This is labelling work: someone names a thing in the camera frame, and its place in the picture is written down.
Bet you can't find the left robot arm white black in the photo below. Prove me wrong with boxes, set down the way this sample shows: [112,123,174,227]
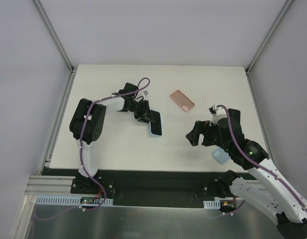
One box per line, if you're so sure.
[69,83,161,194]

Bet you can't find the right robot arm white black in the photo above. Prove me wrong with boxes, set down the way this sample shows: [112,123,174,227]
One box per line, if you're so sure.
[186,105,307,239]

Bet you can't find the black phone right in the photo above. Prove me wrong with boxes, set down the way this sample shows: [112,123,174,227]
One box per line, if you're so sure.
[228,109,241,124]

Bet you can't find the pink phone case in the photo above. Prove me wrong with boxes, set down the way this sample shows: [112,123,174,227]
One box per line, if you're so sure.
[170,90,195,112]

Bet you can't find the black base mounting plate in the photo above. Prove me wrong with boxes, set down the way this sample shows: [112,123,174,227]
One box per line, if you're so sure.
[41,168,261,207]

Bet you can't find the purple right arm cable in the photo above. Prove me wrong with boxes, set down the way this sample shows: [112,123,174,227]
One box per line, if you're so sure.
[204,104,307,219]

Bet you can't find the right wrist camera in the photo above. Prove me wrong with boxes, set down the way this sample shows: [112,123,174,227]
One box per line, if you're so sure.
[208,104,217,116]

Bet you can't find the right white cable duct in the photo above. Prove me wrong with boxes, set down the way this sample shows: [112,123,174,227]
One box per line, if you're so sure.
[203,198,236,209]

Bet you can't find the white cable duct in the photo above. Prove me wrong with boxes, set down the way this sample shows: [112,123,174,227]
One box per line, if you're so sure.
[203,198,236,209]
[36,196,113,207]

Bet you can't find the left aluminium frame post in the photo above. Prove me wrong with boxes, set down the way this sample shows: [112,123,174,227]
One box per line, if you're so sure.
[31,0,75,73]

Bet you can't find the aluminium frame post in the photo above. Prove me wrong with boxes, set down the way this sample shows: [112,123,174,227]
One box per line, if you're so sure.
[31,0,75,73]
[245,0,295,76]

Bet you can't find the aluminium front rail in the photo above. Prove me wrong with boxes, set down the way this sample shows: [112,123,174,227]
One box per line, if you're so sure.
[25,174,293,200]

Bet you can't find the left white cable duct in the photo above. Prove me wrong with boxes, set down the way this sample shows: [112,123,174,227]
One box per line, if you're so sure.
[36,196,113,207]

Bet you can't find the right aluminium frame post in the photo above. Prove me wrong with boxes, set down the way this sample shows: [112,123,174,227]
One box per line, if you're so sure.
[245,0,295,76]

